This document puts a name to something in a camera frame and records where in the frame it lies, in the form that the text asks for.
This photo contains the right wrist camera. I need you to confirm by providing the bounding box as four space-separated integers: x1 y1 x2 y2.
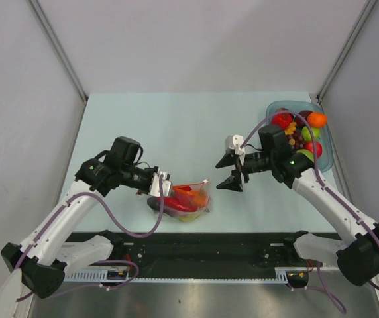
225 135 246 165

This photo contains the red chili pepper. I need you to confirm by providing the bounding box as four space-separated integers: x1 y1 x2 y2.
164 196 198 213

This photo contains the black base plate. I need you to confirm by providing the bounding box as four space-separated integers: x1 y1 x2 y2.
113 233 315 280

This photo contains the clear zip bag orange zipper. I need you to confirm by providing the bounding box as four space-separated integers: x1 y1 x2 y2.
164 179 211 222

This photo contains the red bell pepper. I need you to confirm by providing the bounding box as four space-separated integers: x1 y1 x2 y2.
271 113 293 130

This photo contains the small red apple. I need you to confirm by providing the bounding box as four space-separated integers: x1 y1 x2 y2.
304 141 323 158

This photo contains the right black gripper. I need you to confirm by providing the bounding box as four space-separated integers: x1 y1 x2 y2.
216 150 274 192

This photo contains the dark grape bunch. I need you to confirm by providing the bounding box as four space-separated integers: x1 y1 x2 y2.
286 130 305 151

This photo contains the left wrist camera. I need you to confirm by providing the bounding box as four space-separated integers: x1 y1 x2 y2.
148 171 173 197

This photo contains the green cabbage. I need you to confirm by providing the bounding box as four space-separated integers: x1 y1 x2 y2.
296 149 315 162

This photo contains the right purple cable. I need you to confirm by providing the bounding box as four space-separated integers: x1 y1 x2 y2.
241 111 379 315

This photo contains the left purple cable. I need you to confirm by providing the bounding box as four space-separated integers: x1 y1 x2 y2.
15 177 164 303

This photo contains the green apple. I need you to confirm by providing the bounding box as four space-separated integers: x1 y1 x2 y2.
301 126 320 142

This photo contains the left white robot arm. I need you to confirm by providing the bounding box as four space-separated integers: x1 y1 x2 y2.
1 136 161 299

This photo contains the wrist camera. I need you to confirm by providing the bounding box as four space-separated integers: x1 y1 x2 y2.
148 171 173 197
225 135 246 165

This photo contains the white cable duct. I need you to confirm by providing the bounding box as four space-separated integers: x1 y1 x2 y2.
63 266 309 284

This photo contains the aluminium frame rail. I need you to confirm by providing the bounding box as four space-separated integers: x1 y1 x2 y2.
23 241 379 276

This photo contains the purple cable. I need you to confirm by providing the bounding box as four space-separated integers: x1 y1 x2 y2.
241 111 379 315
15 177 164 303

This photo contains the blue plastic bowl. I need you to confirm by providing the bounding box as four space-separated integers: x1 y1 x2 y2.
266 100 334 172

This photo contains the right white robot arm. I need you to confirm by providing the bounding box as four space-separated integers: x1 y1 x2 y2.
216 125 379 286

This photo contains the orange tangerine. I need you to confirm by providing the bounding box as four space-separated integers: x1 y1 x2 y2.
307 112 327 129

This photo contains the orange pumpkin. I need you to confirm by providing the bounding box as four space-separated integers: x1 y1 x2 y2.
191 190 209 208

